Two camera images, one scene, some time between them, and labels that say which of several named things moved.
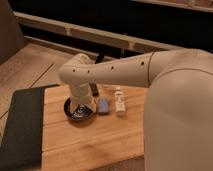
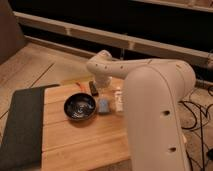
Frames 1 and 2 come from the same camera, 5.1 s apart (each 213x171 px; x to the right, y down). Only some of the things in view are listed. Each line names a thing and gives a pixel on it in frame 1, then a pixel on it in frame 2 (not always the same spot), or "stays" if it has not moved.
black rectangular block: (94, 88) stays
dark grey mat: (22, 145) stays
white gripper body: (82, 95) to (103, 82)
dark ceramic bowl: (82, 111) stays
